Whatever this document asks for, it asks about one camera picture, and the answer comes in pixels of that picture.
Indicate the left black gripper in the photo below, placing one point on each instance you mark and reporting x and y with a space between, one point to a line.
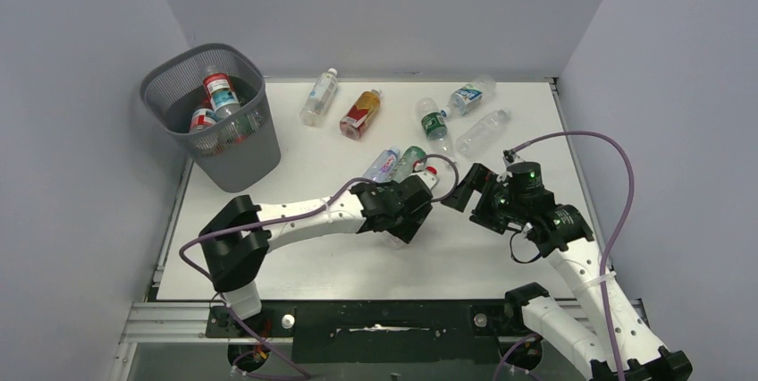
404 231

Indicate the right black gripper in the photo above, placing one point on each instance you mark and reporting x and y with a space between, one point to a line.
480 179

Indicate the plain clear bottle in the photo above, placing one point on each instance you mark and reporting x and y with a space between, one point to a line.
480 136

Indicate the green tinted bottle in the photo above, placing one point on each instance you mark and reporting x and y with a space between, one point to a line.
406 164

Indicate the green label clear bottle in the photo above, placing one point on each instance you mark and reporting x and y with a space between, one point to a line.
435 129

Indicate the red label bottle front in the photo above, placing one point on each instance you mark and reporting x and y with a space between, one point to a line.
202 118

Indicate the green cap clear bottle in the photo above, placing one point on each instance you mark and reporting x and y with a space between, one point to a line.
244 127

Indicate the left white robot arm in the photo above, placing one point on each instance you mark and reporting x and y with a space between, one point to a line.
235 242

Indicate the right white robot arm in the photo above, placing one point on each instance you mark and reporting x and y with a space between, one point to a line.
618 344

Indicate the grey ribbed waste bin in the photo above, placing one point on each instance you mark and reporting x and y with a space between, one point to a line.
173 90

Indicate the pink blue label bottle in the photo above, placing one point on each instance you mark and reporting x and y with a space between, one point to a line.
381 167

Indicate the blue label clear bottle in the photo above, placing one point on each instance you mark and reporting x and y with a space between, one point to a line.
468 97

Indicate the red yellow label bottle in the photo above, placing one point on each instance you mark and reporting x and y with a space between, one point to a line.
360 115

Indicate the clear bottle white label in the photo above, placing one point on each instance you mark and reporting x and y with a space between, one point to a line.
319 98

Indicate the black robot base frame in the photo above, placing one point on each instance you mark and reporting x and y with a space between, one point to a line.
420 331

